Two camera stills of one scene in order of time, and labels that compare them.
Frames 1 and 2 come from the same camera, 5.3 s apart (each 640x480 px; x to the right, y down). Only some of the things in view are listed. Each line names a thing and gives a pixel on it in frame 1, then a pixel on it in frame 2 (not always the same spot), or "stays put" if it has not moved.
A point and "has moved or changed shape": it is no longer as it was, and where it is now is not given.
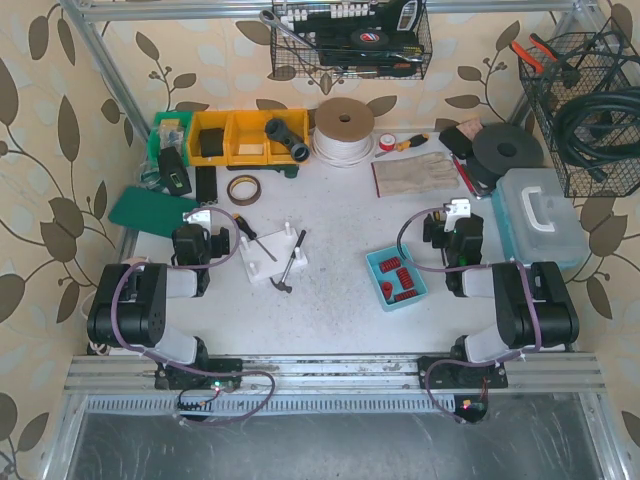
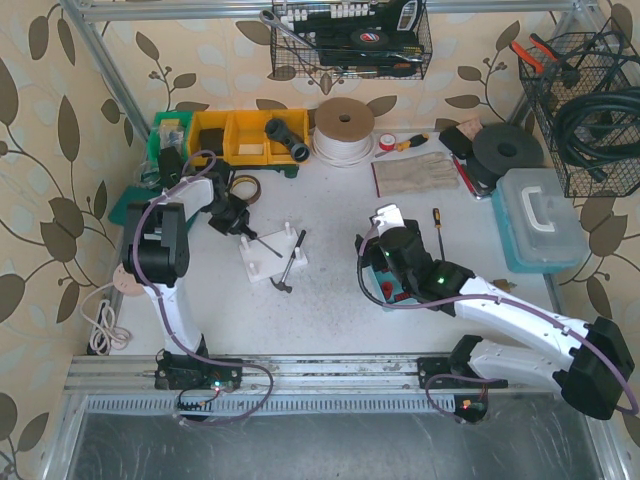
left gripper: (220, 242) → (233, 220)
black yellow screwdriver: (252, 235) has moved or changed shape
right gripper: (432, 230) → (368, 245)
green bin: (171, 129) stays put
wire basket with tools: (363, 39) stays put
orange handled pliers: (544, 50) stays put
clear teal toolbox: (537, 220) stays put
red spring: (387, 289) stays put
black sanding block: (457, 143) stays put
